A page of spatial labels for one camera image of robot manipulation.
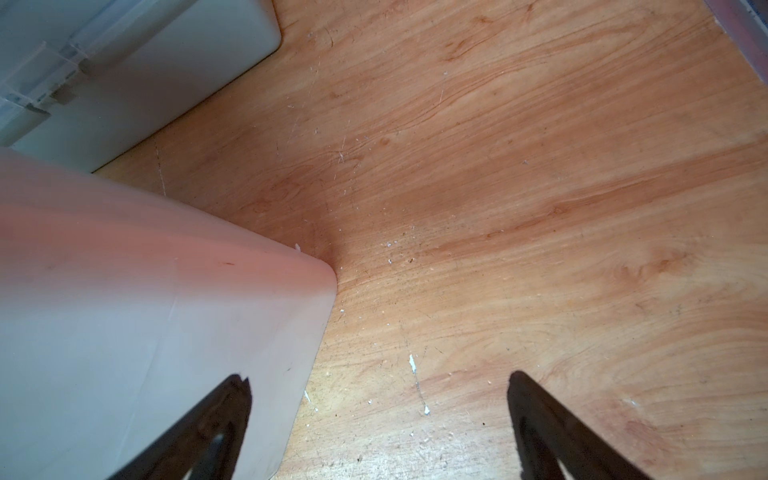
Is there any grey plastic storage box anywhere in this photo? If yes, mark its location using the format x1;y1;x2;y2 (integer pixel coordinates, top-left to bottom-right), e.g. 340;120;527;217
1;0;281;172

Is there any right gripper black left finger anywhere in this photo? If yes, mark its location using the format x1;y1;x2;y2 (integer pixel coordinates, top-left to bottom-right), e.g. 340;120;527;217
111;374;252;479

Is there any white drawer cabinet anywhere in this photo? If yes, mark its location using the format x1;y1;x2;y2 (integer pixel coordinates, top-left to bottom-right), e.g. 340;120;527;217
1;149;337;479

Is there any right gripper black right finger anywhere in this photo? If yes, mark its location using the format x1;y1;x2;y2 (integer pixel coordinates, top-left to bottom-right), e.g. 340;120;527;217
507;370;648;479

